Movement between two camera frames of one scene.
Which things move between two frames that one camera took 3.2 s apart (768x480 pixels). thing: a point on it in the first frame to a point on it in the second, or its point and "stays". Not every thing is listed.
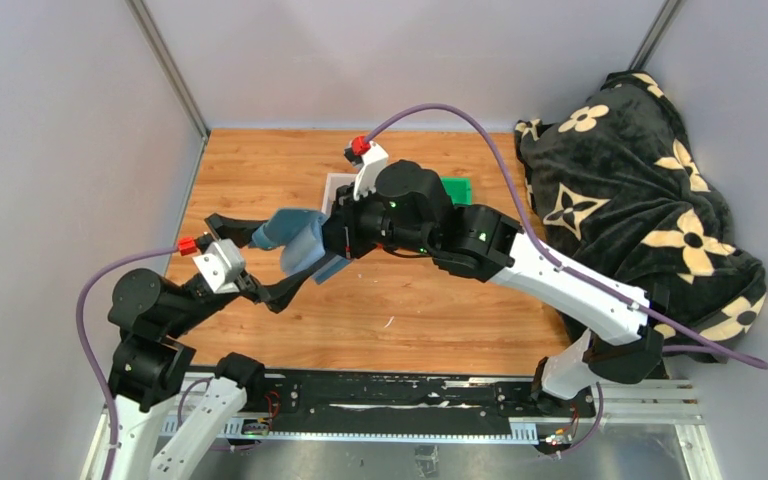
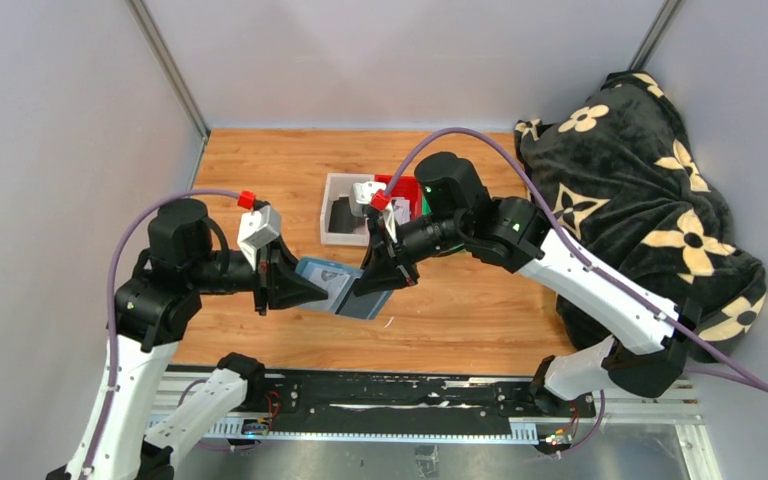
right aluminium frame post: x=655 y=35 stays
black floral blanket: x=616 y=185 stays
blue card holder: x=300 y=234 to x=338 y=280
